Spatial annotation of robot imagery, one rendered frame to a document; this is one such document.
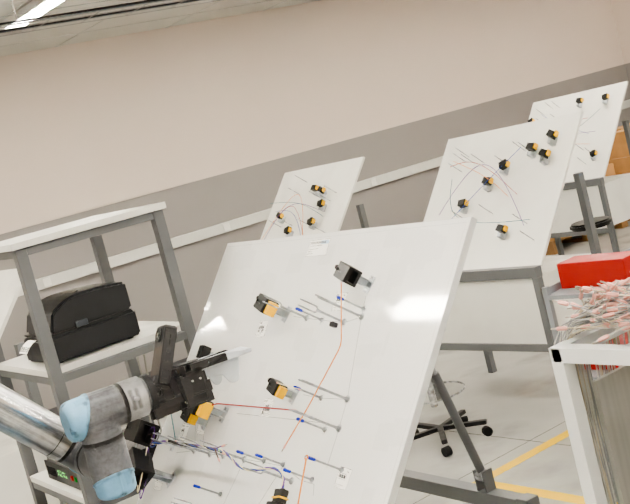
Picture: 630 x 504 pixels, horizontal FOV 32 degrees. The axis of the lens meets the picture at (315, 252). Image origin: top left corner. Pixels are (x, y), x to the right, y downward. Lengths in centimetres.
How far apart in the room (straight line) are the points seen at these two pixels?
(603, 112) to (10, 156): 554
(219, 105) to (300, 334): 848
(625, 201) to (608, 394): 840
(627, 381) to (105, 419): 102
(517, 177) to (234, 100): 505
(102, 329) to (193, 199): 758
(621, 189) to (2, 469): 675
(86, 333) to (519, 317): 369
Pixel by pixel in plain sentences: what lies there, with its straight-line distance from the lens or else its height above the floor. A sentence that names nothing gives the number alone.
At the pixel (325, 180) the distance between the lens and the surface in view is 880.
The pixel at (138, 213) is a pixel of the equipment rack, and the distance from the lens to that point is 337.
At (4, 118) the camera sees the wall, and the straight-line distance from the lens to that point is 1028.
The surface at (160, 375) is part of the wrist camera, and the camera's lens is 201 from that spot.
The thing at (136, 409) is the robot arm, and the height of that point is 155.
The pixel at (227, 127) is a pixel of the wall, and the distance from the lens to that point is 1126.
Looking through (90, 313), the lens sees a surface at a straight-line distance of 340.
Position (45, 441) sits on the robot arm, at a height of 152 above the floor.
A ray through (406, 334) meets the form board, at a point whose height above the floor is 145.
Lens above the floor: 195
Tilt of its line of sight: 6 degrees down
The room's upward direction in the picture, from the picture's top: 15 degrees counter-clockwise
